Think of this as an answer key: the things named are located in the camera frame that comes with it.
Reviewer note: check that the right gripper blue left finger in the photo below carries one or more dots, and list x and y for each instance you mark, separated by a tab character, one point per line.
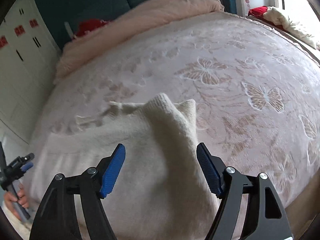
112	171

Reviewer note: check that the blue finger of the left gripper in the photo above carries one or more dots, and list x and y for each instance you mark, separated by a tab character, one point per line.
29	157
26	167

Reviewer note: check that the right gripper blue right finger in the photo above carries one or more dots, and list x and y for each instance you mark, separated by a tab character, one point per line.
212	168

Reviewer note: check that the cream knit sweater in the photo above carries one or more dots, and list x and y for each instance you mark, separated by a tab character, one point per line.
161	192

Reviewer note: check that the person's left hand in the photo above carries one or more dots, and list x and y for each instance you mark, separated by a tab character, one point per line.
22	199

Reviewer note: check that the pink butterfly bedspread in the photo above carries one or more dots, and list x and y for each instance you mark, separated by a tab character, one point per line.
256	95

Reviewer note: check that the white wardrobe with red stickers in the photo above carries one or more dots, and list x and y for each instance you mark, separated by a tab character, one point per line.
28	58

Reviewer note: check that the pink folded duvet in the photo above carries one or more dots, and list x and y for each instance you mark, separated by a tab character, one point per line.
148	15

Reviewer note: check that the red pillow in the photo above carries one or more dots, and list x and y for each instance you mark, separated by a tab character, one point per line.
88	26

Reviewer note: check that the red cloth on windowsill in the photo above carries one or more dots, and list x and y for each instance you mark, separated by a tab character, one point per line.
258	14

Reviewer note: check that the cream fluffy cloth on windowsill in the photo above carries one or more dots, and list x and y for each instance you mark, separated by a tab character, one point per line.
304	29

